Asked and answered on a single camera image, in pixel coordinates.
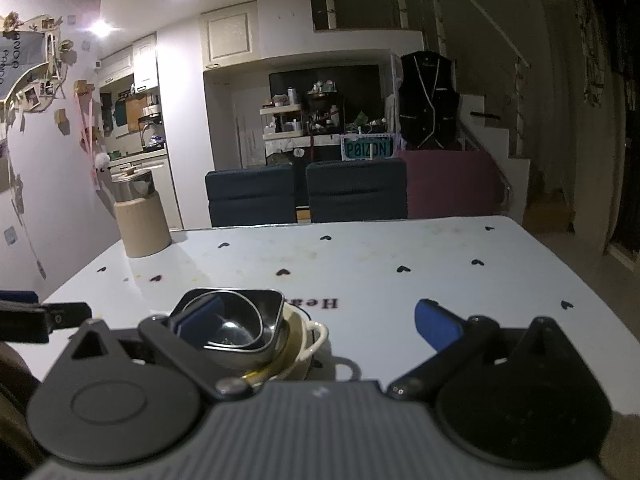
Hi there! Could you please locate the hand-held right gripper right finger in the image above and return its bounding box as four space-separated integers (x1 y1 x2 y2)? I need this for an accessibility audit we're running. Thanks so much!
387 299 583 401

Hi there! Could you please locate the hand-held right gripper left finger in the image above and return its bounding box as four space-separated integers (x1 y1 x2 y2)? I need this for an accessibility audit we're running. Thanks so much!
70 296 253 402

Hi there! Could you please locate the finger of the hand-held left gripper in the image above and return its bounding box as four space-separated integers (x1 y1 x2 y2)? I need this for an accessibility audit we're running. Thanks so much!
42 301 94 334

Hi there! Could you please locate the small steel square dish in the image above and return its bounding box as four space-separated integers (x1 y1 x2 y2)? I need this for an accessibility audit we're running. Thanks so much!
180 294 268 351

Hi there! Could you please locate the green sign board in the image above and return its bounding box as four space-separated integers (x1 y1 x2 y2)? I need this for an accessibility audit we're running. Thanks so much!
342 134 394 162

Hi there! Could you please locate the wall photo collage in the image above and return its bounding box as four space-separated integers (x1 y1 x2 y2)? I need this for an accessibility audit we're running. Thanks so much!
0 12 77 117

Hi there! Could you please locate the maroon sofa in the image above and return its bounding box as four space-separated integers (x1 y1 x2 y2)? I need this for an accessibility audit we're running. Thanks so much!
395 150 504 221

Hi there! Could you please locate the beige cylinder stand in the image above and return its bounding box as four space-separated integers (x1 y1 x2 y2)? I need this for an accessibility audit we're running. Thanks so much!
114 192 172 259

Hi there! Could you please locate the large steel square container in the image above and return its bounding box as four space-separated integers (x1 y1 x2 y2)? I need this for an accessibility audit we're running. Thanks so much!
171 287 287 372

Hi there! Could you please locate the black vest with white trim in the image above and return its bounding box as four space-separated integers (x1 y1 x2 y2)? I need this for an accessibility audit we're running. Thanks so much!
397 51 461 151

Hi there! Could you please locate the white upper wall cabinet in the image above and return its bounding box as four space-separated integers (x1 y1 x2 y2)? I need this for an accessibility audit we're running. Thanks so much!
199 1 262 70

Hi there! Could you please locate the steel pot with lid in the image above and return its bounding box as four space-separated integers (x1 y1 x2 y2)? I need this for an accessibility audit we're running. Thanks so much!
111 168 156 204

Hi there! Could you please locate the white square leaf-print plate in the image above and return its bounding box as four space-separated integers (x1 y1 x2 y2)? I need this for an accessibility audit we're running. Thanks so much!
272 306 320 383

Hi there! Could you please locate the white shelf rack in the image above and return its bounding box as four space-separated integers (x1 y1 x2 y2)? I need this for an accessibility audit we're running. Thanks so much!
259 102 307 142

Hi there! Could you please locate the cream bowl with handles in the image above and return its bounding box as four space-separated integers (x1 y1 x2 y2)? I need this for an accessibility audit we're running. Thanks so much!
235 305 329 381

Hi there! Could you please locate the dark blue chair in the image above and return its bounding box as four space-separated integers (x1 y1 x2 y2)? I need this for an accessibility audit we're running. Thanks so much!
305 157 409 224
205 164 299 229

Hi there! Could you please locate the staircase with handrail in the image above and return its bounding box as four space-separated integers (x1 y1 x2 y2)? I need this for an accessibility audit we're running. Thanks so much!
457 50 532 233

